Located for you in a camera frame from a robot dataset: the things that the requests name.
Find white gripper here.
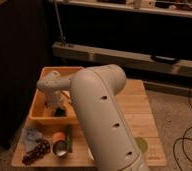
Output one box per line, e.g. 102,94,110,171
46,91,69,113

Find teal sponge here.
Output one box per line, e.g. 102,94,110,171
54,108,66,117

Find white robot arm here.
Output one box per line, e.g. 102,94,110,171
37,64,150,171

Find yellow plastic bin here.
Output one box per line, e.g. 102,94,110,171
28,67,81,125

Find orange carrot toy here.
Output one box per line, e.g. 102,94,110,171
52,132,66,142

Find green cucumber toy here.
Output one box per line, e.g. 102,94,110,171
66,125,72,153

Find small metal cup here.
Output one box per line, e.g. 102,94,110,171
52,140,68,158

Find grey crumpled cloth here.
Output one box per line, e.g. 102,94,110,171
20,127,43,152

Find purple grape bunch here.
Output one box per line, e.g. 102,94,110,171
22,139,50,165

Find green round item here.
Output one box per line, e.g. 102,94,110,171
135,137,148,153

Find grey vertical pole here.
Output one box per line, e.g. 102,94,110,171
53,0,66,44

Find wooden shelf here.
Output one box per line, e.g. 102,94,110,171
47,0,192,19

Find black handle on rail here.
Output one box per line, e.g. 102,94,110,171
150,55,180,65

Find black cables on floor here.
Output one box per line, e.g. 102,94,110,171
172,63,192,171

